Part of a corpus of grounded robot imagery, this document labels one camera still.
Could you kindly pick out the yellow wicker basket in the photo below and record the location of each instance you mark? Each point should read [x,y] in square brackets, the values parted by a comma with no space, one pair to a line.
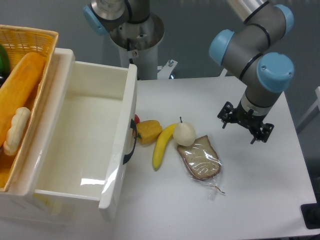
[18,41]

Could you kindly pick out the white frame at right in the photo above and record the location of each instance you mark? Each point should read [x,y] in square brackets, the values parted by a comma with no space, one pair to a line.
[310,114]

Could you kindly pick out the yellow banana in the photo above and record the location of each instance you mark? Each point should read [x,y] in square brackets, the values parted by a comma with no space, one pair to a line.
[160,146]

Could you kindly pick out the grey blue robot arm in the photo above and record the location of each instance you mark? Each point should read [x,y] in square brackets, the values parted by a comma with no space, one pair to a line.
[244,55]

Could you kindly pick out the white open drawer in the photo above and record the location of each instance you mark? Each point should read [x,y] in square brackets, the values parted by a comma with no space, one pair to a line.
[84,162]

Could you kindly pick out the black object at table edge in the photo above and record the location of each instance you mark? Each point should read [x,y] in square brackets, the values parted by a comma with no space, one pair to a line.
[311,215]

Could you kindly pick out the white drawer cabinet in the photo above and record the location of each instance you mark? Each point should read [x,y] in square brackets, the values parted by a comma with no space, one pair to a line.
[21,201]

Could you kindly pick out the black drawer handle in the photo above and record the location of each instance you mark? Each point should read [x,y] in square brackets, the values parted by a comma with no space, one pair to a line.
[132,143]

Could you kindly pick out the yellow bell pepper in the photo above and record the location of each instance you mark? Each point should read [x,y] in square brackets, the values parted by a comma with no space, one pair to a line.
[148,131]

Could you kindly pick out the green bell pepper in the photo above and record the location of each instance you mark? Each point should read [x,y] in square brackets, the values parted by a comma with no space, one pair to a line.
[4,61]

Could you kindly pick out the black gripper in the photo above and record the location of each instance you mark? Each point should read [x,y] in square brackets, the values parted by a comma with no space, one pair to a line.
[247,119]

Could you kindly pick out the red tomato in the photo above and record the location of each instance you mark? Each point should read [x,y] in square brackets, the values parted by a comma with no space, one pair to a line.
[136,119]

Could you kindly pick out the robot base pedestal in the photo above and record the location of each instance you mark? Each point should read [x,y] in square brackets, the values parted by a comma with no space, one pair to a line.
[135,31]

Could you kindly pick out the bagged brown bread slice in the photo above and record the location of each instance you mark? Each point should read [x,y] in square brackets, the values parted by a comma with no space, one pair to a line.
[203,165]

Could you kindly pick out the cream twisted bread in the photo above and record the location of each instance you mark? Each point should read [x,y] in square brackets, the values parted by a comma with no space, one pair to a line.
[15,133]

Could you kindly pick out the pale yellow pear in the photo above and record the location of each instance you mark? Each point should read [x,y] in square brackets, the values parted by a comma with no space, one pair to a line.
[184,133]

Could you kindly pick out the dark eggplant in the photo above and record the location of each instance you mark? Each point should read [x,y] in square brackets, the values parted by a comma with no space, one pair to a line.
[3,78]

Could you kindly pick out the orange baguette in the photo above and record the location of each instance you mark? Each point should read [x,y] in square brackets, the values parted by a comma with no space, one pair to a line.
[17,88]

